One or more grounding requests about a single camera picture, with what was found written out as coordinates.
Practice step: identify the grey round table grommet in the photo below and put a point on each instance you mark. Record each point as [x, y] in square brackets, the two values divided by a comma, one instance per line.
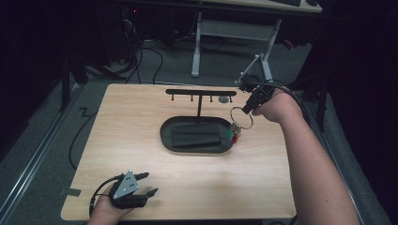
[223, 99]

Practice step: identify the small red object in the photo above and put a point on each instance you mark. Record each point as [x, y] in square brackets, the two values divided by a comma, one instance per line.
[288, 44]

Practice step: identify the silver metal rod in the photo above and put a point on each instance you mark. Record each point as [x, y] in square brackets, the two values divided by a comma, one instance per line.
[248, 67]

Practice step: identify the person's left hand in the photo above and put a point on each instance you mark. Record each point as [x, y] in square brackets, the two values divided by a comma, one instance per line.
[106, 209]

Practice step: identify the wooden desk top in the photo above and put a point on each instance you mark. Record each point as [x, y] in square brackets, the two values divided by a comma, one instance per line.
[266, 4]

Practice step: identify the white metal desk frame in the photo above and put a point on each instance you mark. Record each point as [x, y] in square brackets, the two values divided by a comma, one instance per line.
[231, 29]

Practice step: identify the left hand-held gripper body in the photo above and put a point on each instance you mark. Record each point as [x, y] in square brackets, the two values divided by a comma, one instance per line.
[126, 193]

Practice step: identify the bunch of colourful key tags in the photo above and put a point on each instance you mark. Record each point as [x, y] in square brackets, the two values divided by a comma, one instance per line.
[233, 134]

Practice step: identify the black key holder stand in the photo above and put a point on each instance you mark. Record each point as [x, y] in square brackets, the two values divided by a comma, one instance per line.
[195, 146]

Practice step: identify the person's right hand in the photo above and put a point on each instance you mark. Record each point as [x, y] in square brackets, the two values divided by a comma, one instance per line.
[278, 106]

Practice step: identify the grey tape piece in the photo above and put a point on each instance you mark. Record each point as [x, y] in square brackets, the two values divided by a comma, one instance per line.
[70, 192]

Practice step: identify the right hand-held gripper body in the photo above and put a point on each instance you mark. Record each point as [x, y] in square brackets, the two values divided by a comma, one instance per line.
[261, 90]

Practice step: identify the black keyboard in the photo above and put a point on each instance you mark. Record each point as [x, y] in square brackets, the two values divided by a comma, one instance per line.
[286, 2]

